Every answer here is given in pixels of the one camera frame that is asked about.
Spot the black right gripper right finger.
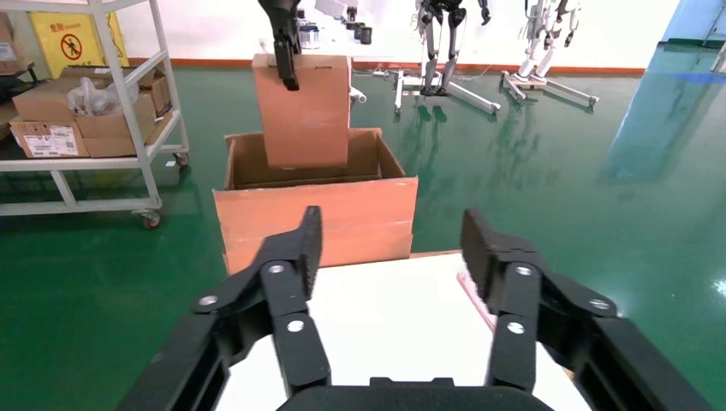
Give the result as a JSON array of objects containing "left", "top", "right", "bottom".
[{"left": 460, "top": 208, "right": 713, "bottom": 411}]

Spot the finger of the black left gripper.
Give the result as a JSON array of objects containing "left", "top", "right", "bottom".
[{"left": 258, "top": 0, "right": 303, "bottom": 92}]

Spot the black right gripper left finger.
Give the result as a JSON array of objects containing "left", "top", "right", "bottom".
[{"left": 116, "top": 205, "right": 333, "bottom": 411}]

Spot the small cardboard box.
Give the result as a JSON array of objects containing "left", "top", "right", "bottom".
[{"left": 252, "top": 53, "right": 353, "bottom": 170}]

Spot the large open cardboard box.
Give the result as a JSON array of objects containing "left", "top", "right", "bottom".
[{"left": 212, "top": 127, "right": 420, "bottom": 277}]

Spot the brown cardboard box with tape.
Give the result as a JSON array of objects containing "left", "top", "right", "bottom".
[{"left": 59, "top": 64, "right": 172, "bottom": 118}]

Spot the plain low cardboard box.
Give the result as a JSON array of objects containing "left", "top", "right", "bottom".
[{"left": 81, "top": 113, "right": 167, "bottom": 159}]

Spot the wide brown cardboard box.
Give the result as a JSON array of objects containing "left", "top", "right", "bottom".
[{"left": 12, "top": 78, "right": 158, "bottom": 139}]

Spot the cardboard box with shipping label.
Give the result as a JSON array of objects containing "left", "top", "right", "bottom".
[{"left": 9, "top": 117, "right": 91, "bottom": 159}]

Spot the silver metal can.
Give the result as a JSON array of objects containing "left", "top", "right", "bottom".
[{"left": 297, "top": 21, "right": 322, "bottom": 51}]

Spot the clear acrylic sign holder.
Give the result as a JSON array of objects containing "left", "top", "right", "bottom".
[{"left": 455, "top": 271, "right": 498, "bottom": 334}]

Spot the black silver humanoid robot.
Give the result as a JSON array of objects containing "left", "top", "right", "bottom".
[{"left": 415, "top": 0, "right": 492, "bottom": 98}]

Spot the white metal shelf cart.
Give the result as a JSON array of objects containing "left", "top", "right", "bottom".
[{"left": 0, "top": 0, "right": 191, "bottom": 231}]

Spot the clear plastic bag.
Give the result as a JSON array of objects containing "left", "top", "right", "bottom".
[{"left": 68, "top": 75, "right": 140, "bottom": 118}]

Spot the white stand of black humanoid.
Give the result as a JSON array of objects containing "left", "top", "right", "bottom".
[{"left": 393, "top": 68, "right": 503, "bottom": 116}]

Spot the yellow warning sign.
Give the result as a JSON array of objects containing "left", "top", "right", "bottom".
[{"left": 29, "top": 11, "right": 130, "bottom": 80}]

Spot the white humanoid robot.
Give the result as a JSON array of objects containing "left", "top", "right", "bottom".
[{"left": 518, "top": 0, "right": 584, "bottom": 80}]

